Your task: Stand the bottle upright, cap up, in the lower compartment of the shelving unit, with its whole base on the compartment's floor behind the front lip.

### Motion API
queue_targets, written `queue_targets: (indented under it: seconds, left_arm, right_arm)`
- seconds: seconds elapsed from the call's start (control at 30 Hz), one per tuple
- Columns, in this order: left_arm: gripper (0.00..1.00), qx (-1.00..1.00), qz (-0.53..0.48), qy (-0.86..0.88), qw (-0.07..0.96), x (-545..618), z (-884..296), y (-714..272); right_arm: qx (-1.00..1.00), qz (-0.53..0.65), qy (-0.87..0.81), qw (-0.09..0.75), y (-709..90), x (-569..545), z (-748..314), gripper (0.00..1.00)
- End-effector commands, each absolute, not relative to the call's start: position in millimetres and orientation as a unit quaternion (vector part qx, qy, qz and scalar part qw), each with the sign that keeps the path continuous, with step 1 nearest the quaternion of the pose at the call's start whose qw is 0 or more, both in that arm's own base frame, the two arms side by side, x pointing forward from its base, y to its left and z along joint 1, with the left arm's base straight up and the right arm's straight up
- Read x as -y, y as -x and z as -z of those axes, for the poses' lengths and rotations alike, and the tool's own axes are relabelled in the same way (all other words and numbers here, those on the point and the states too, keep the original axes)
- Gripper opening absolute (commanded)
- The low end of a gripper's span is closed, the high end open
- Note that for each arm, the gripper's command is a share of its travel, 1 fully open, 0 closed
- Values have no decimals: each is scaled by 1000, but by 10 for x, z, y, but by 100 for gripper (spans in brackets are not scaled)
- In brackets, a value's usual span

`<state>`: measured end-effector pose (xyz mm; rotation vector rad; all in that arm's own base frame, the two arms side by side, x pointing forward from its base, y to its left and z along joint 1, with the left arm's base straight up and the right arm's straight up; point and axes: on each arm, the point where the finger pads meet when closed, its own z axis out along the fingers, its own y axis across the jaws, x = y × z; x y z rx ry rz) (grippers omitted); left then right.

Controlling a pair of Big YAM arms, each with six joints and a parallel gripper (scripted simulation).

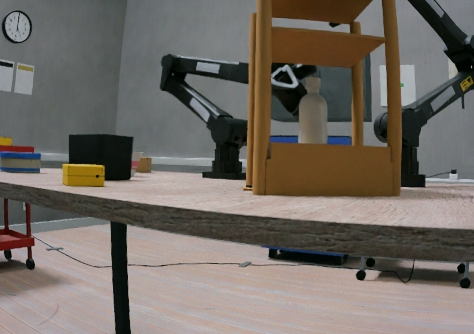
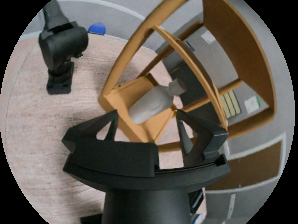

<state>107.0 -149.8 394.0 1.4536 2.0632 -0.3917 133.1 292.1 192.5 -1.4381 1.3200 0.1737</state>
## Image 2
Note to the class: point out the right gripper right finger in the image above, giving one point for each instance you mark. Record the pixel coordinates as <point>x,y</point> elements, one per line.
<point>210,137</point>

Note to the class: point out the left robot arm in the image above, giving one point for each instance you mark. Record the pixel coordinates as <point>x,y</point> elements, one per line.
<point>58,49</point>

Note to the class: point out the tan wooden shelving unit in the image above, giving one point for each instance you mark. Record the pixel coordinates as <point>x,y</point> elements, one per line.
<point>237,41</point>

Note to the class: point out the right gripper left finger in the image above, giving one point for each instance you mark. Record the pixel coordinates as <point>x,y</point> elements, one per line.
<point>90,128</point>

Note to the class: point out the white bottle with grey cap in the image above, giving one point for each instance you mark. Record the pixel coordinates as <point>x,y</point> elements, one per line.
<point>155,102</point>

